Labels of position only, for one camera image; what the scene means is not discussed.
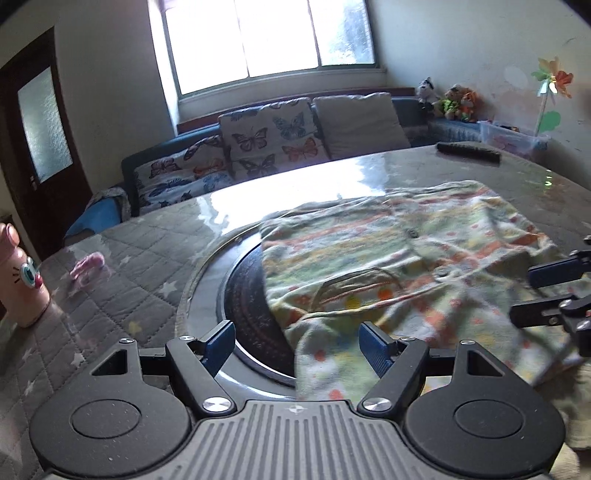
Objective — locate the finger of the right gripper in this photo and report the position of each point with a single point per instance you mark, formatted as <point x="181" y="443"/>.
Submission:
<point x="558" y="272"/>
<point x="544" y="312"/>

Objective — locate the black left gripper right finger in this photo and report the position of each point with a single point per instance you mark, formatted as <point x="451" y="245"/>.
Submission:
<point x="377" y="347"/>

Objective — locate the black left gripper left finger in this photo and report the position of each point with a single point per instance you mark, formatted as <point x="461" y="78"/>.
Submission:
<point x="217" y="346"/>

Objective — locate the colourful patterned baby garment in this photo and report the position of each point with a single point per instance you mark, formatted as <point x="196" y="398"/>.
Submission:
<point x="440" y="264"/>

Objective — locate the round black induction cooktop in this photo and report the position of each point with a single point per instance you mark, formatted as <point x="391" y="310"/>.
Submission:
<point x="227" y="284"/>

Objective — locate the grey quilted star table cover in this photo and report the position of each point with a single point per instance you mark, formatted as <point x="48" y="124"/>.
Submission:
<point x="149" y="259"/>

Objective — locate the clear plastic storage box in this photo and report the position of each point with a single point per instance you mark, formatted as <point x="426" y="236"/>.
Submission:
<point x="517" y="143"/>

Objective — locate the black remote control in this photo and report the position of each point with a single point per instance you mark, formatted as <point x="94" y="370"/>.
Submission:
<point x="469" y="151"/>

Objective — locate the pink hair scrunchie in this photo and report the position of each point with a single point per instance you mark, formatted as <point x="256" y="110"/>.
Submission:
<point x="87" y="267"/>

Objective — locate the blue cloth on sofa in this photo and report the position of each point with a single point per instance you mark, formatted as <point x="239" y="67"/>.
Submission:
<point x="104" y="210"/>

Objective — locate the flat butterfly print cushion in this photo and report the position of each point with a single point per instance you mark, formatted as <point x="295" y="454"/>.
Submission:
<point x="194" y="171"/>

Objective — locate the blue sofa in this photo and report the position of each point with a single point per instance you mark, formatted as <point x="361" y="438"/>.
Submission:
<point x="420" y="129"/>

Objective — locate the orange green plush toys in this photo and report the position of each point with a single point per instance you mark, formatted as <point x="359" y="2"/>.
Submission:
<point x="459" y="103"/>

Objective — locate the colourful paper pinwheel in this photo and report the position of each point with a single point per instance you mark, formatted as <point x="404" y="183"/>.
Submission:
<point x="554" y="82"/>

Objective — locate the pink cartoon water bottle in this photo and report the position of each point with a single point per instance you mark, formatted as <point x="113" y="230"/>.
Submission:
<point x="23" y="292"/>

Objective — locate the upright butterfly print cushion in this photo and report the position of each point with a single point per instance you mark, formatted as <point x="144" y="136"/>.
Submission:
<point x="273" y="138"/>

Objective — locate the black white plush toy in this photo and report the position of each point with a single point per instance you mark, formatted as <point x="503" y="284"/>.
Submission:
<point x="426" y="94"/>

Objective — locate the plain beige cushion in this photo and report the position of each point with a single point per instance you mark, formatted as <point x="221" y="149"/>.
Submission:
<point x="355" y="125"/>

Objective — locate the dark wooden door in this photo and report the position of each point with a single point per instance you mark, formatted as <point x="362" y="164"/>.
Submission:
<point x="39" y="160"/>

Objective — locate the window with frame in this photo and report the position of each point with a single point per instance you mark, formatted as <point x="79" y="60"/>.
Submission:
<point x="208" y="45"/>

